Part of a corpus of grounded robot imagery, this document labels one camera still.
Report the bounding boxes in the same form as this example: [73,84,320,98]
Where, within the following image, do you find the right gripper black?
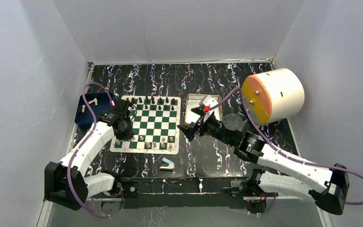
[177,106,235,147]

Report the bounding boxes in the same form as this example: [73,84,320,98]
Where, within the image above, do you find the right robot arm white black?
[177,114,349,215]

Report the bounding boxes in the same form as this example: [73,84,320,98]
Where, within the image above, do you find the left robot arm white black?
[44,99,135,210]

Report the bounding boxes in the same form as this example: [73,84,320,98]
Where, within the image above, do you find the green white chess board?
[110,95,181,155]

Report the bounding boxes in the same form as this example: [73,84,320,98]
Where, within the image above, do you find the dark blue tray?
[74,92,116,131]

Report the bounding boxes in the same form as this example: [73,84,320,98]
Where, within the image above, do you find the gold rimmed metal tin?
[184,93,224,127]

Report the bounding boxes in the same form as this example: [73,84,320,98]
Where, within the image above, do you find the light wooden king piece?
[145,141,151,148]

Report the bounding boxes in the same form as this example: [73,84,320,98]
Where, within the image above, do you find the light blue white stapler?
[160,158,175,171]

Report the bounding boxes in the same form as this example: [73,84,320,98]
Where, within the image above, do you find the white cylinder orange yellow face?
[242,68,305,126]

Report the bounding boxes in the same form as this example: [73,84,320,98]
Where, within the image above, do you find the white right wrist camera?
[199,95,220,122]

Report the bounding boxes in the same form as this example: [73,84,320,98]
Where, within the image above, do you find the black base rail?
[92,177,277,210]

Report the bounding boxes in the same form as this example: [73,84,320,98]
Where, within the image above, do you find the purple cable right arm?
[205,87,363,216]

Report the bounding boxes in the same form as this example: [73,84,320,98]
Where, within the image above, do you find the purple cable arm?
[66,82,124,219]
[205,87,363,216]

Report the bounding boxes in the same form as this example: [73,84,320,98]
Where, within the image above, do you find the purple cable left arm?
[66,82,124,219]

